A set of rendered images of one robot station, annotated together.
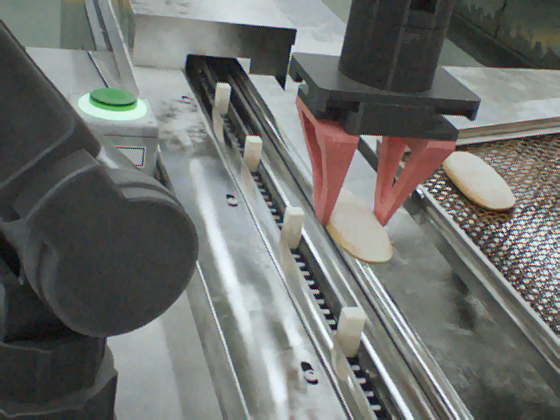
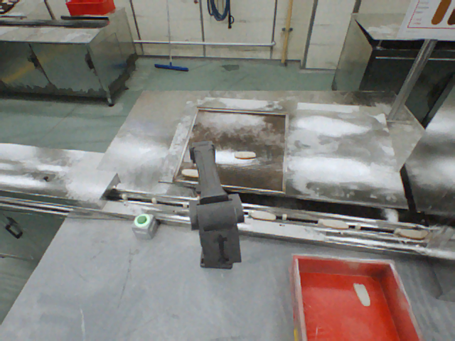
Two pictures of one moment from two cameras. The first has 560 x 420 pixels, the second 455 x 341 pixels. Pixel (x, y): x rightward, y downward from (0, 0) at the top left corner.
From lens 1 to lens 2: 0.74 m
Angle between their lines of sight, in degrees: 49
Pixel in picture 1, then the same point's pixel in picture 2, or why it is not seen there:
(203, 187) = (168, 214)
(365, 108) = not seen: hidden behind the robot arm
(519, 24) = (13, 82)
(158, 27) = (100, 199)
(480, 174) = (193, 172)
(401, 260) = (190, 192)
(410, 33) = not seen: hidden behind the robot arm
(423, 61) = not seen: hidden behind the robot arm
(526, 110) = (172, 152)
